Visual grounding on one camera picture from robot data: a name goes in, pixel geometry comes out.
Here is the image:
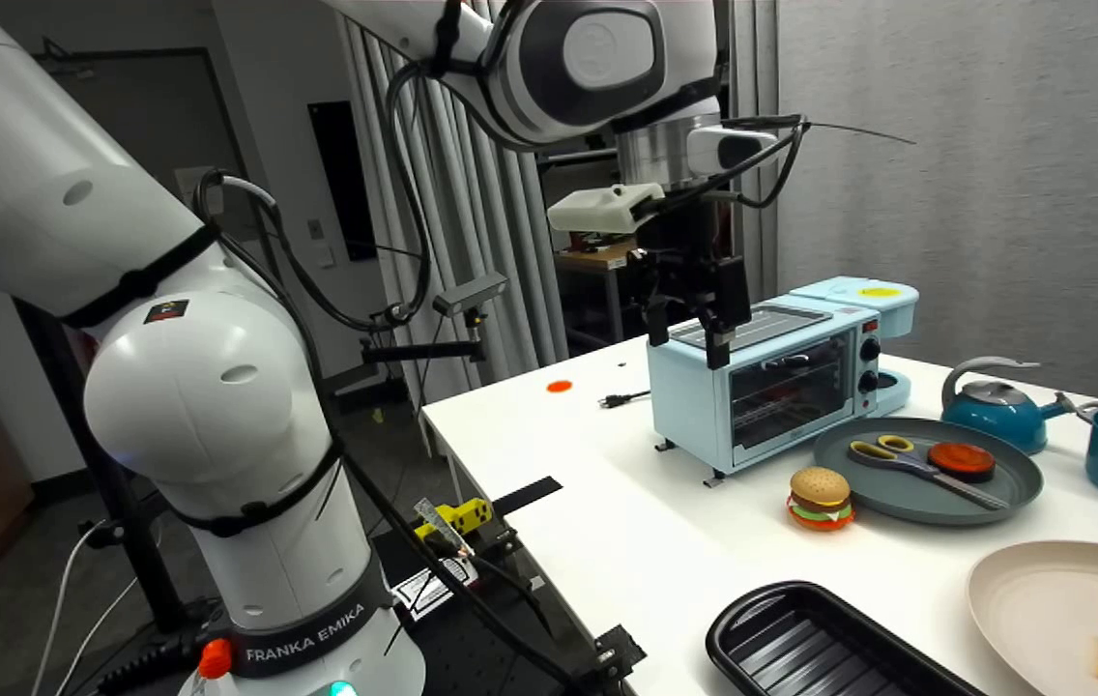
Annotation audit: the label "teal kettle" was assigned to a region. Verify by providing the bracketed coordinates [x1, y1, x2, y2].
[936, 351, 1083, 455]

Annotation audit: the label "light blue toaster oven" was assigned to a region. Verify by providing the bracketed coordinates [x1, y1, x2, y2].
[645, 270, 924, 480]

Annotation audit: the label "silver metal bracket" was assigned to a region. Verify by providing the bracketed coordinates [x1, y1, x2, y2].
[387, 560, 460, 628]

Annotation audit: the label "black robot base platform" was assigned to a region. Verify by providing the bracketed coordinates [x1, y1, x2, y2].
[79, 370, 650, 696]

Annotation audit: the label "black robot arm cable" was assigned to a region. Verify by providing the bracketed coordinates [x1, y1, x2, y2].
[194, 0, 505, 339]

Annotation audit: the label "yellow handled scissors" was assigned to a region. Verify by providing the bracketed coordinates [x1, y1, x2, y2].
[846, 435, 1012, 516]

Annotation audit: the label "white curtain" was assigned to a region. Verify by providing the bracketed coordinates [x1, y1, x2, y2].
[336, 15, 572, 390]

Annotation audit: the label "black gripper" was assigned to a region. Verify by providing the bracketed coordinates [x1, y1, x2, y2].
[634, 182, 755, 370]

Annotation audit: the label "beige plate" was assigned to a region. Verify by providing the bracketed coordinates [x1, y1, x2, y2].
[965, 538, 1098, 696]

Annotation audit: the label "dark grey plate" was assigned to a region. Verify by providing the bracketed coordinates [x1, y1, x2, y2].
[811, 414, 1046, 532]

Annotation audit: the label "red round toy slice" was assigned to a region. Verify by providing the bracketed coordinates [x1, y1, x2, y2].
[924, 441, 1000, 485]

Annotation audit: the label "white floor cable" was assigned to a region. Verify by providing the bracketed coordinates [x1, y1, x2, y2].
[24, 516, 146, 696]

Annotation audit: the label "white bottle orange cap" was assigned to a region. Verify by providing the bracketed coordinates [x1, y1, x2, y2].
[177, 636, 242, 696]

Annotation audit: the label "wooden background desk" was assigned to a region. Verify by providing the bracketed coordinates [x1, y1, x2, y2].
[552, 242, 658, 356]

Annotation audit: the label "black plastic tray bin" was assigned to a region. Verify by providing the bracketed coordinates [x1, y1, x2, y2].
[703, 578, 988, 696]

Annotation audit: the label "yellow black clamp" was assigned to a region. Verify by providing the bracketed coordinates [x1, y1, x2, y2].
[411, 497, 500, 560]

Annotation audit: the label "grey camera on stand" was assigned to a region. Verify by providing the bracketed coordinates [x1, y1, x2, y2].
[355, 270, 509, 390]

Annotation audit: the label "toy burger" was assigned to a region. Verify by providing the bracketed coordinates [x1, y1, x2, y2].
[784, 465, 858, 533]

